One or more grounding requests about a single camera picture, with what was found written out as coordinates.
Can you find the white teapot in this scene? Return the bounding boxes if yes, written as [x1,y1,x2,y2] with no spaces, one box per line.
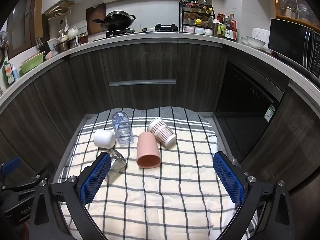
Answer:
[67,27,80,39]

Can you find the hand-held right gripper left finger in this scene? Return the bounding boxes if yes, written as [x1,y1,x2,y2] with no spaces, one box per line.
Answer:
[29,152,112,240]

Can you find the dark wood lower cabinet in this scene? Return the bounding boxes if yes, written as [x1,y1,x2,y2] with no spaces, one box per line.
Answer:
[0,39,320,195]

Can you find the wooden glass door cabinet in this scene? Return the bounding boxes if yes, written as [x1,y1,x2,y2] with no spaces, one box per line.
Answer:
[271,0,320,23]

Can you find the pink cup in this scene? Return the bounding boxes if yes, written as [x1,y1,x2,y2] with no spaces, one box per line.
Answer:
[136,132,162,169]

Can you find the clear cup with blue print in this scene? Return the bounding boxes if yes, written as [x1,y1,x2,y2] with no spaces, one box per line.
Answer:
[112,111,133,145]

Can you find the black microwave oven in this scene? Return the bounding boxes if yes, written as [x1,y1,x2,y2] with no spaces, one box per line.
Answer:
[267,18,320,78]

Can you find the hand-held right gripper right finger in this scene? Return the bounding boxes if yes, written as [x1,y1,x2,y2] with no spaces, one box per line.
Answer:
[213,151,293,240]

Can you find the black wok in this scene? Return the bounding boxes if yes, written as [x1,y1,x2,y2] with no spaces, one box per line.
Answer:
[92,10,136,32]

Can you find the dark sauce bottle red label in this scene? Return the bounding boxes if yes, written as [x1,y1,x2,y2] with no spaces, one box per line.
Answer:
[225,13,237,40]

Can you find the wall mounted rack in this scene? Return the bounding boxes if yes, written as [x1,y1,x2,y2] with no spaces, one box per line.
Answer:
[47,1,76,20]

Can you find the stainless steel pot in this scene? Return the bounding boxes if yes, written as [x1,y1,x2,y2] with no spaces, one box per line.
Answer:
[54,41,71,55]

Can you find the green plastic basin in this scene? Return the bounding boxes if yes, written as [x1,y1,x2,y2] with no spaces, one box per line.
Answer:
[19,51,46,75]

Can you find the plain clear glass cup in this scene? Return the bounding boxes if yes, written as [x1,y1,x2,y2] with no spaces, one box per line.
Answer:
[103,148,127,183]

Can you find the black gas stove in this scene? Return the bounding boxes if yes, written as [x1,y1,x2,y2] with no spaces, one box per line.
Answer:
[93,23,181,42]

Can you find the brown cutting board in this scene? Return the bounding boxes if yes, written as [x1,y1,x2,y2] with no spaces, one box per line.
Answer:
[86,3,107,36]

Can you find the brown dotted paper cup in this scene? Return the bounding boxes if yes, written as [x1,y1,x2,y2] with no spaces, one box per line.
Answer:
[147,117,177,148]

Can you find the black knife block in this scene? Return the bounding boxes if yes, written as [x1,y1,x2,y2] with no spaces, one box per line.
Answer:
[35,37,51,53]

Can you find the white rice cooker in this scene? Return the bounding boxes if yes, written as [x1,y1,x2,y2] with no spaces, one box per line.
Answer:
[252,27,271,46]

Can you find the white cup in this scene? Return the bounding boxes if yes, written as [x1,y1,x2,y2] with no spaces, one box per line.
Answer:
[93,129,116,148]

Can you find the large white bowl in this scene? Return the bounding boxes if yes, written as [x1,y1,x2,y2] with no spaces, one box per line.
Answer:
[247,35,266,49]

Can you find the green handled jug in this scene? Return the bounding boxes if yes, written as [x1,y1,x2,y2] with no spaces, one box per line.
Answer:
[216,24,227,38]

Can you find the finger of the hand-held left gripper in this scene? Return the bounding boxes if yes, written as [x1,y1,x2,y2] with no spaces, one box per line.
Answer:
[2,161,56,191]
[0,157,22,178]

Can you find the black checked white cloth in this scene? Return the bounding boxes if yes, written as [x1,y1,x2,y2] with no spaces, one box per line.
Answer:
[57,106,258,240]

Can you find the black spice rack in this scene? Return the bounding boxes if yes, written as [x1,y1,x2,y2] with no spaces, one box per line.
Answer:
[179,0,215,33]

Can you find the row of seasoning bottles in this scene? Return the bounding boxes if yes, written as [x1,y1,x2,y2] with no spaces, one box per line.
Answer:
[182,0,214,27]

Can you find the green dish soap bottle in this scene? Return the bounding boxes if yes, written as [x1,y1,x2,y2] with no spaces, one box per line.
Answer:
[3,60,16,86]

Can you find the black dishwasher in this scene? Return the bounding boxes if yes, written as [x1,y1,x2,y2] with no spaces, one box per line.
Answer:
[214,56,286,163]

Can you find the silver drawer handle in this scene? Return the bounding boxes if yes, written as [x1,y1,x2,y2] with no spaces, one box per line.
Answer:
[108,79,177,87]

